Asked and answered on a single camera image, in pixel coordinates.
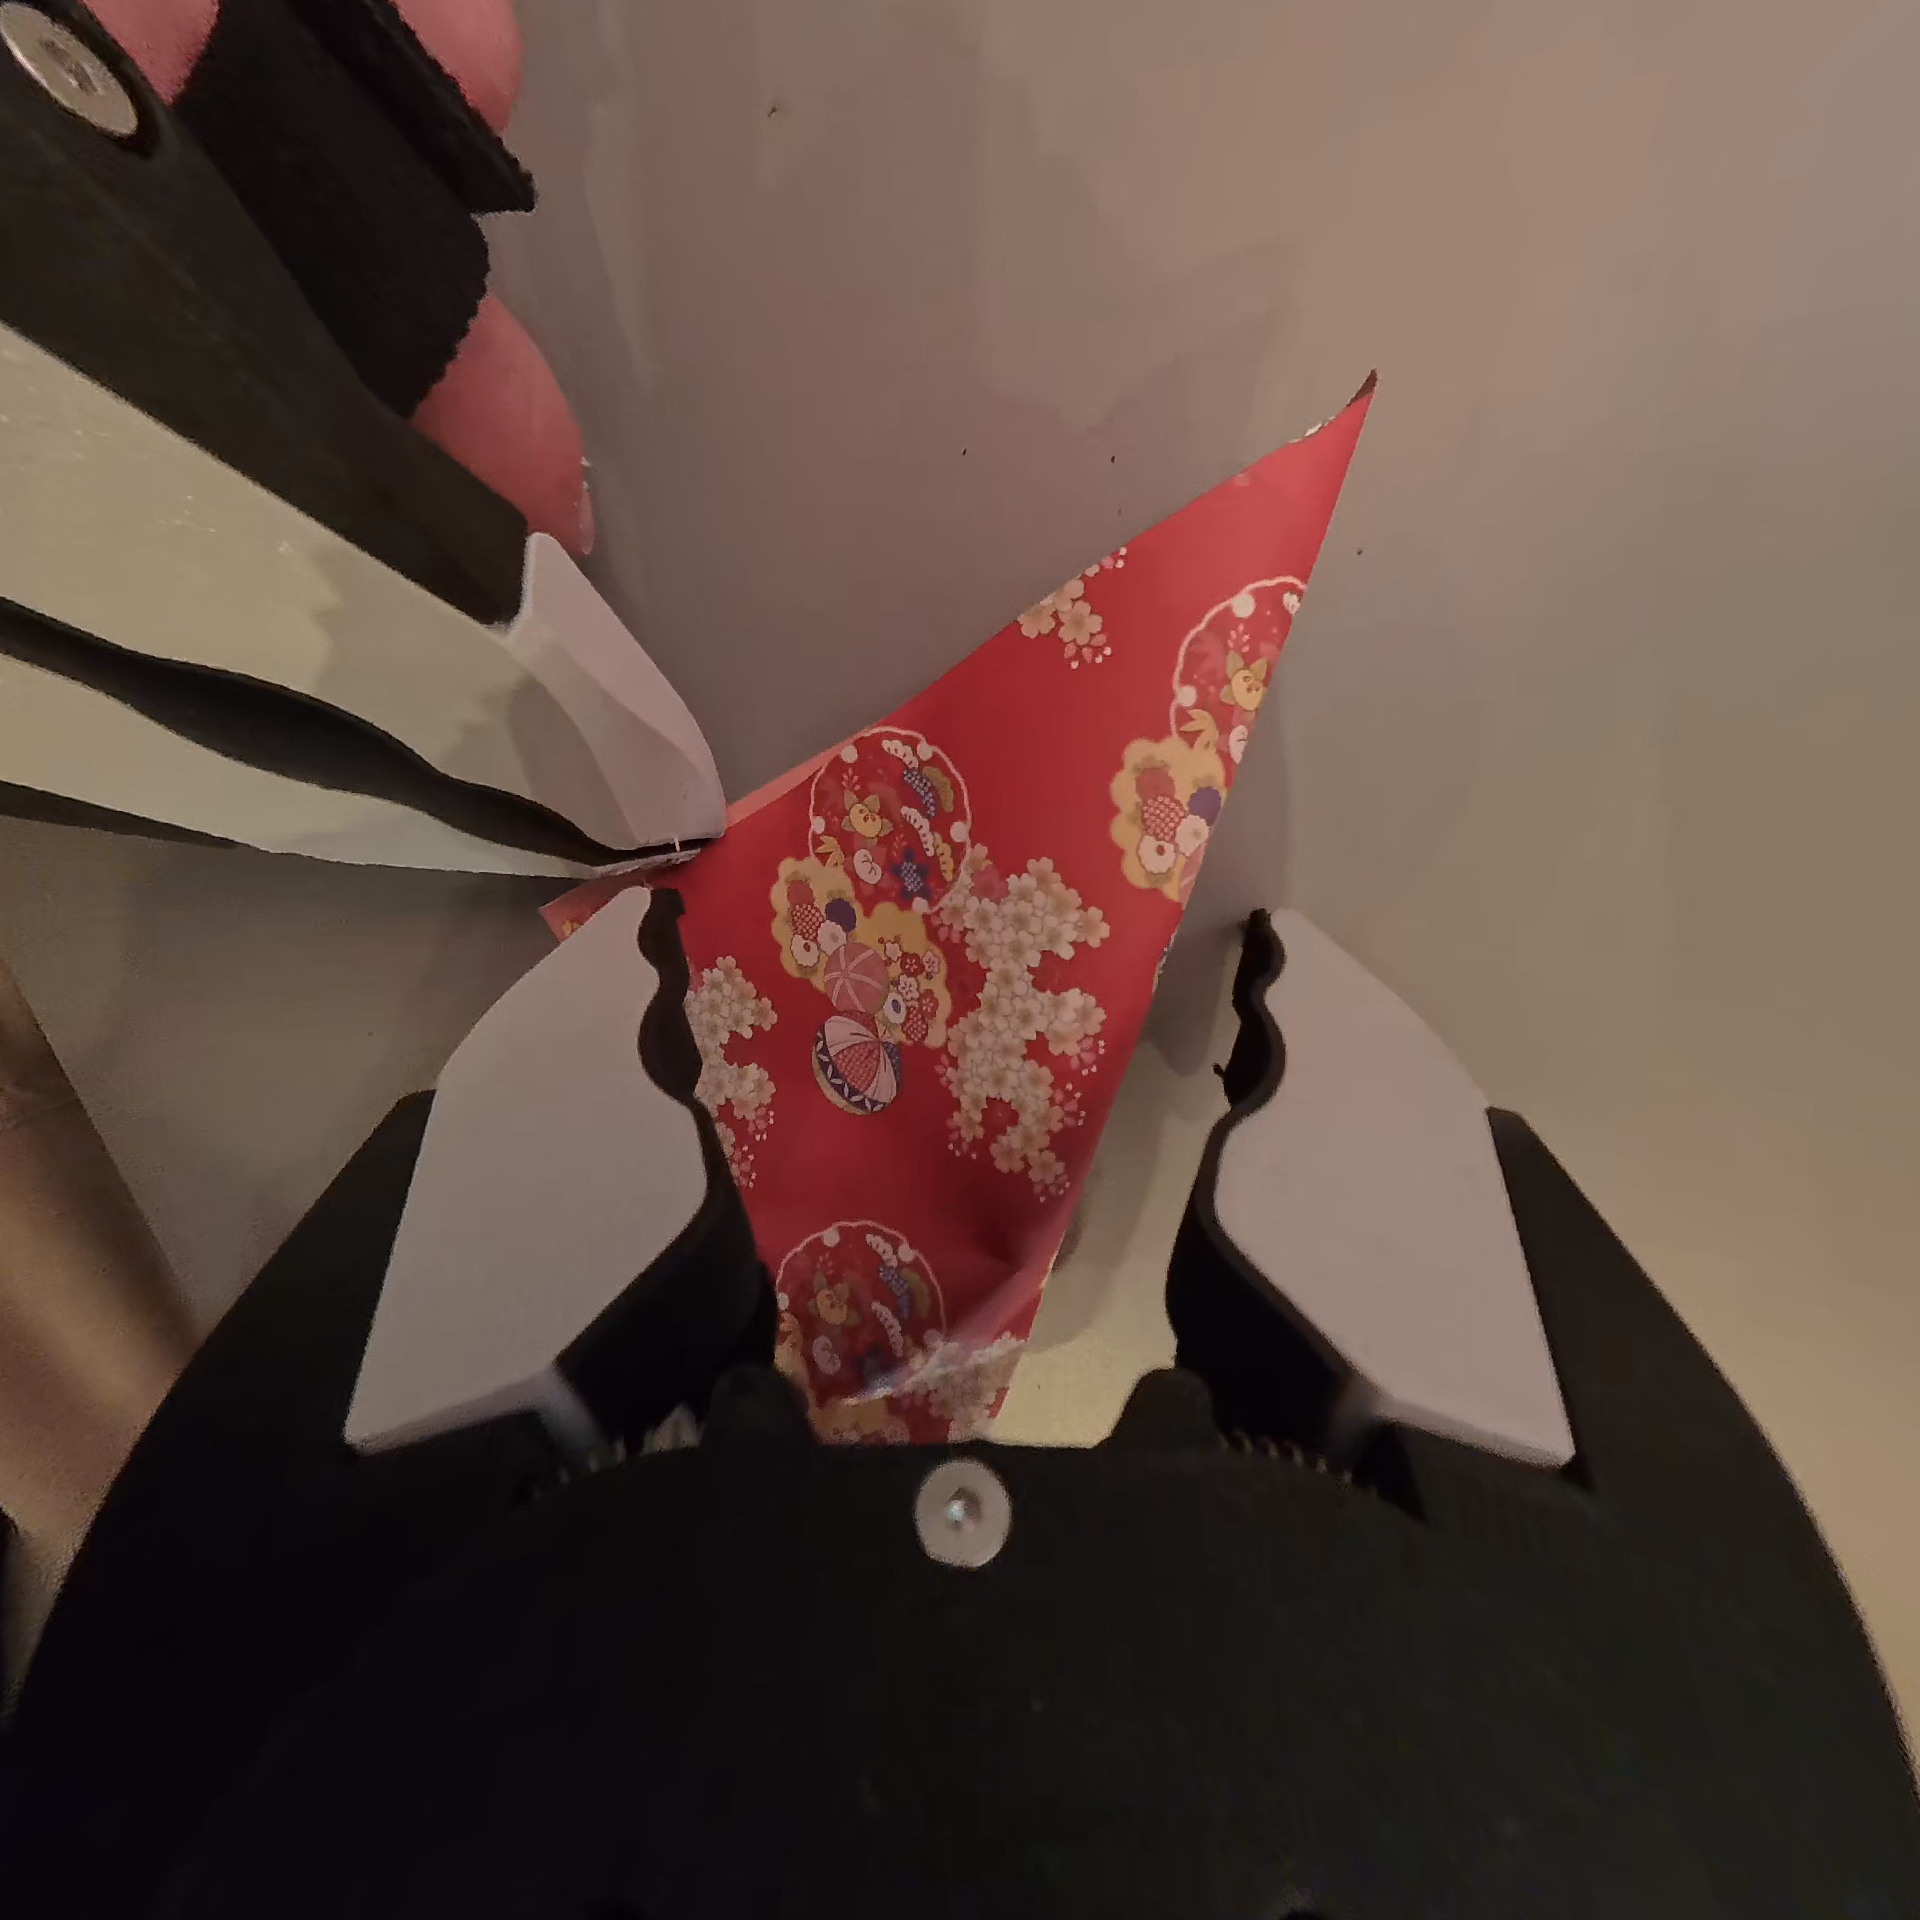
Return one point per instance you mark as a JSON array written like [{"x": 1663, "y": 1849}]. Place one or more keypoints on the person's left hand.
[{"x": 516, "y": 422}]

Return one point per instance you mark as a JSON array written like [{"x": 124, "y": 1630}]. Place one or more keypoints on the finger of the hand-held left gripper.
[
  {"x": 299, "y": 819},
  {"x": 225, "y": 540}
]

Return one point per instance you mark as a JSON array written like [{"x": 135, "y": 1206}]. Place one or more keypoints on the red floral origami paper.
[{"x": 989, "y": 1051}]

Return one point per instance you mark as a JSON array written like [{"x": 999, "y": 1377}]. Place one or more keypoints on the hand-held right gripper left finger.
[{"x": 524, "y": 1201}]

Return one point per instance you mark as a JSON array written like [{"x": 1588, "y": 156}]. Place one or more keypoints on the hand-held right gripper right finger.
[{"x": 1394, "y": 1230}]

